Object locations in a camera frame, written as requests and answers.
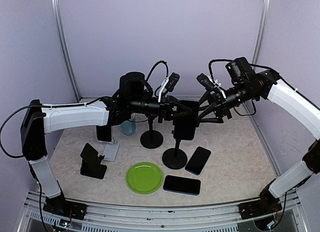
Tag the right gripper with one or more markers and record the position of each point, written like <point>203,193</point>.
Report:
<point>221,107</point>

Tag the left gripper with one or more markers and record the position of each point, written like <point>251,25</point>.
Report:
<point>166,109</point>

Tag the short black clamp stand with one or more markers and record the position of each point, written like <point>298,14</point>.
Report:
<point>175,158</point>

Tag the black phone blue case bottom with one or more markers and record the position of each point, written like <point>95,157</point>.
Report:
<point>182,185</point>

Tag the black phone white case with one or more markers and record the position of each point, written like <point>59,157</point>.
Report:
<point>104,133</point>

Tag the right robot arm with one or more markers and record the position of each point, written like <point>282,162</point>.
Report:
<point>252,82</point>

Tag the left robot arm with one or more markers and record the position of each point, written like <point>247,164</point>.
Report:
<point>134,95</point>

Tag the tall black clamp stand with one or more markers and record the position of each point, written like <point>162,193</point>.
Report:
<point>151,139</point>

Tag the white folding phone stand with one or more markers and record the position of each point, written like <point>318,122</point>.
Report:
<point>110,150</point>

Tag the black folding phone stand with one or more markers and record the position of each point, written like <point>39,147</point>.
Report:
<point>91,163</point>

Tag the light blue mug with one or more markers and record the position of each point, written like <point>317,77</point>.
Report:
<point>128,127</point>

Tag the green plate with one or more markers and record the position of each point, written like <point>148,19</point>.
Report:
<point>144,177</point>

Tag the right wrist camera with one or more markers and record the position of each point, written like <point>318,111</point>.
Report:
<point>210,84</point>

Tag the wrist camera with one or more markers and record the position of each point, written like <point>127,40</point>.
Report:
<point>210,84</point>
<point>167,85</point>

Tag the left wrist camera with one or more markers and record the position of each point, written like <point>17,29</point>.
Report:
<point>167,85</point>

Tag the right aluminium frame post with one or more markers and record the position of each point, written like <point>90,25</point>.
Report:
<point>261,30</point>

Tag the aluminium frame post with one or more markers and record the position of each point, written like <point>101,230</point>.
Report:
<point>261,30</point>
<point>64,49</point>

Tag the front aluminium rail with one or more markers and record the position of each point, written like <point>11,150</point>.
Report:
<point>108,217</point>

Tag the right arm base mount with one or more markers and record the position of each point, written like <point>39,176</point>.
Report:
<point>257,208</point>

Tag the left aluminium frame post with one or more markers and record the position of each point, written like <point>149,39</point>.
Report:
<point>64,49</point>

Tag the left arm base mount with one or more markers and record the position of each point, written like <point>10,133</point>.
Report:
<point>66,208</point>

